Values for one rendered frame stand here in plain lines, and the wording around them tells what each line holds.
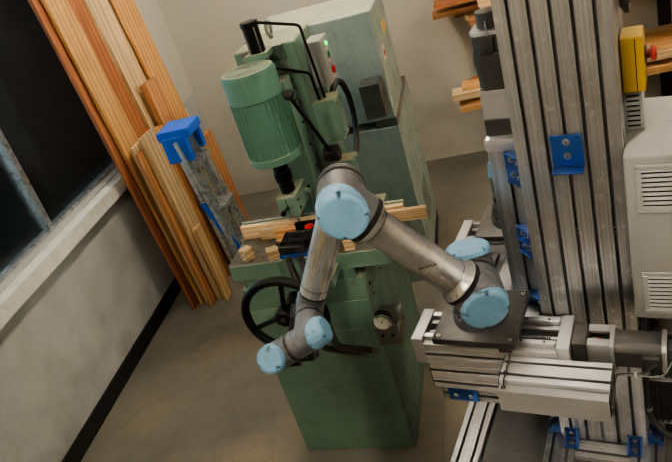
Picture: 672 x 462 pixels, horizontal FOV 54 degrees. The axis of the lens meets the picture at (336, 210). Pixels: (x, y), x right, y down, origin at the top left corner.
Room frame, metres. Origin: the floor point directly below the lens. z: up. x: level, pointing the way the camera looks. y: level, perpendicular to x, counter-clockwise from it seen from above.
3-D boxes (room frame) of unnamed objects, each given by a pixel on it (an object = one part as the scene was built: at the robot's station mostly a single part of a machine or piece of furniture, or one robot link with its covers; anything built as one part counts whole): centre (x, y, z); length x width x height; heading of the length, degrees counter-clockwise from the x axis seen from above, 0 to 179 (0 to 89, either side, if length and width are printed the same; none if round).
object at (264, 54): (2.17, 0.09, 1.53); 0.08 x 0.08 x 0.17; 70
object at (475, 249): (1.42, -0.29, 0.98); 0.13 x 0.12 x 0.14; 172
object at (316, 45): (2.30, -0.11, 1.40); 0.10 x 0.06 x 0.16; 160
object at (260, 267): (1.92, 0.11, 0.87); 0.61 x 0.30 x 0.06; 70
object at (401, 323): (1.82, -0.06, 0.58); 0.12 x 0.08 x 0.08; 160
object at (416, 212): (1.99, 0.00, 0.92); 0.60 x 0.02 x 0.04; 70
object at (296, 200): (2.06, 0.12, 1.03); 0.14 x 0.07 x 0.09; 160
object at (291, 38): (2.32, 0.04, 1.16); 0.22 x 0.22 x 0.72; 70
